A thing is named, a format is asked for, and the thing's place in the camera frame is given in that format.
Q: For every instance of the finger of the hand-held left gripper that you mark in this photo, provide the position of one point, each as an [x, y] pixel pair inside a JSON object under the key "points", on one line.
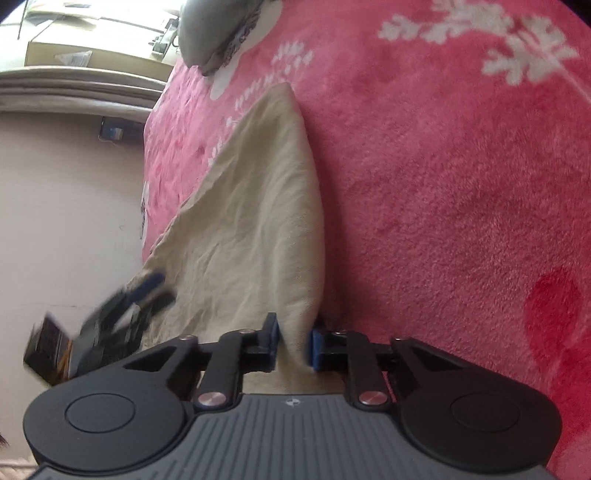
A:
{"points": [[147, 281], [159, 302]]}

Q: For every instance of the pink floral blanket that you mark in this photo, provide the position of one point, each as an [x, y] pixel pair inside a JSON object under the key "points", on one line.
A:
{"points": [[438, 184]]}

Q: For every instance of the light grey garment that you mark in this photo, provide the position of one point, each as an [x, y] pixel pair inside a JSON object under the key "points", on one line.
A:
{"points": [[203, 32]]}

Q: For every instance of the cardboard box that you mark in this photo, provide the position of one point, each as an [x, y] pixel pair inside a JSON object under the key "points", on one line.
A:
{"points": [[97, 46]]}

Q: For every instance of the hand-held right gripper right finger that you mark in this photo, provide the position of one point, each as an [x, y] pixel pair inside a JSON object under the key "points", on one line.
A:
{"points": [[316, 350]]}

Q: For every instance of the small dark device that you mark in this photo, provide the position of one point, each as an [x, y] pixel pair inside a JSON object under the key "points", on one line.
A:
{"points": [[162, 42]]}

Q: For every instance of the beige garment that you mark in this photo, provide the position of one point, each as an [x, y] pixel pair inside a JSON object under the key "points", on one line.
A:
{"points": [[254, 221]]}

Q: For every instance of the beige moulded ledge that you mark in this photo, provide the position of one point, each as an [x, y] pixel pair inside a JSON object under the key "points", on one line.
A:
{"points": [[74, 87]]}

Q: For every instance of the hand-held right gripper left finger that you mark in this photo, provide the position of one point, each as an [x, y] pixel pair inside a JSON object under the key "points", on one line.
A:
{"points": [[275, 341]]}

